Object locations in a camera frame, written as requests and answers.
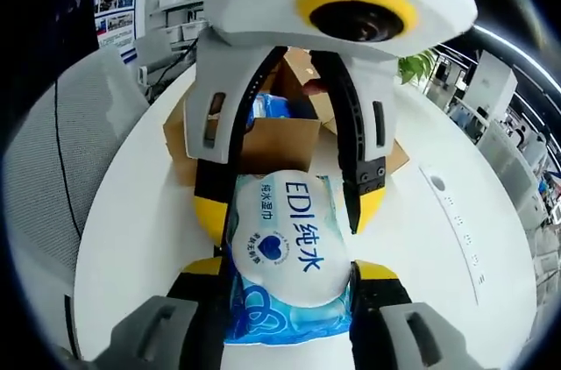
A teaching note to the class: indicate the green potted plant white pot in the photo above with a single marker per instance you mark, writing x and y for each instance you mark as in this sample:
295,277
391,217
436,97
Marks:
418,65

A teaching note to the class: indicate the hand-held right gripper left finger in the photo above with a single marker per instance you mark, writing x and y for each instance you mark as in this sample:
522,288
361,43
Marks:
197,322

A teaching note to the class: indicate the grey metal storage shelf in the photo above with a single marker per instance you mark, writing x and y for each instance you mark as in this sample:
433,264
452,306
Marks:
179,15

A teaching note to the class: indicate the white table socket panel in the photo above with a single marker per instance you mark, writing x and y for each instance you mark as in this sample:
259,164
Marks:
456,221

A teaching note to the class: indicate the white mesh office chair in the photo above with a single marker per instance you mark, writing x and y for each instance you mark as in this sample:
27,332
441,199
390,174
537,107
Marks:
57,159

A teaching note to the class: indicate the blue soft tissue pack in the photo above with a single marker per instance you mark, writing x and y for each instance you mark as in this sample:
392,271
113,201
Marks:
271,107

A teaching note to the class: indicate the person's left hand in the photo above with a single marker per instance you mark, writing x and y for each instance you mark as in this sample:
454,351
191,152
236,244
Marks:
314,87

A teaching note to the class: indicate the wet wipes pack white lid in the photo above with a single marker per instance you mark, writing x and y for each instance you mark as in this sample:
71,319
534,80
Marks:
289,256

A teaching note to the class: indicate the brown cardboard shoe box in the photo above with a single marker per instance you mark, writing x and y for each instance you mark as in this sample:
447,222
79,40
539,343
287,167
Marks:
280,146

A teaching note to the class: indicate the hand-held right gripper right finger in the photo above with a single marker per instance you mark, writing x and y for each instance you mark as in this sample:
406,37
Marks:
377,322

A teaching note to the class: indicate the blue framed wall poster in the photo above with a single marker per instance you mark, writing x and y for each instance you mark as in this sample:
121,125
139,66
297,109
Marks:
116,23

